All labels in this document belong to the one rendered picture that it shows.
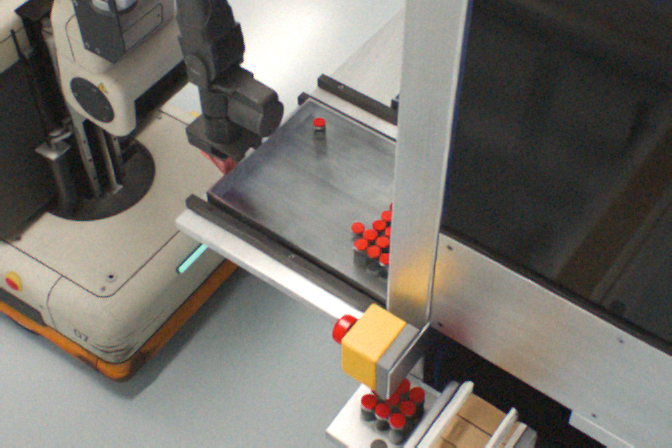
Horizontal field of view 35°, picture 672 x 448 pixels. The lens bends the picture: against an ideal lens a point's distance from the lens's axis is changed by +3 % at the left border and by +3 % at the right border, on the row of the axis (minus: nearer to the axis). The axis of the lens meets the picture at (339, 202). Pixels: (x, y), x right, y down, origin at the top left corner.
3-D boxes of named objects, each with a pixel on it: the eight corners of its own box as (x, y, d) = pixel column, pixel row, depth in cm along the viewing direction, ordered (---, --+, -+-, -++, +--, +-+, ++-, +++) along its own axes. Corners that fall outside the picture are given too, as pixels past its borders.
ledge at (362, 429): (466, 422, 139) (467, 415, 138) (413, 498, 132) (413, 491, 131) (379, 367, 144) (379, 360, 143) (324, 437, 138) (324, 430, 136)
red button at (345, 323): (370, 337, 134) (370, 319, 131) (352, 358, 132) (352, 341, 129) (346, 322, 136) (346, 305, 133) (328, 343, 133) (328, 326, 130)
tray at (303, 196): (481, 203, 161) (484, 188, 159) (386, 314, 148) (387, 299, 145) (309, 112, 175) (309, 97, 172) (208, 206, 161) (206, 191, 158)
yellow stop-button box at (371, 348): (417, 360, 134) (420, 329, 128) (386, 401, 130) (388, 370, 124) (369, 331, 137) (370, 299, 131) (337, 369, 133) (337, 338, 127)
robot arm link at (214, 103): (213, 55, 150) (187, 76, 147) (251, 74, 147) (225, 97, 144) (218, 90, 155) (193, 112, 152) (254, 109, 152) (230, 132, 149)
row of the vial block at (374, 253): (441, 204, 161) (443, 184, 158) (375, 278, 152) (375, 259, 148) (429, 197, 162) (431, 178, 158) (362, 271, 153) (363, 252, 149)
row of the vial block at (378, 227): (429, 197, 162) (431, 178, 158) (362, 271, 153) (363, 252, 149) (417, 191, 163) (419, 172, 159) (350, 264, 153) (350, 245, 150)
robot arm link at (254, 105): (224, 18, 146) (184, 50, 141) (290, 51, 142) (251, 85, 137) (231, 83, 155) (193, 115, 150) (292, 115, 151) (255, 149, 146)
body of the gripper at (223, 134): (237, 166, 153) (233, 131, 148) (185, 137, 157) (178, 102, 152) (264, 140, 157) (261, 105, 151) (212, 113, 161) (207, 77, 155)
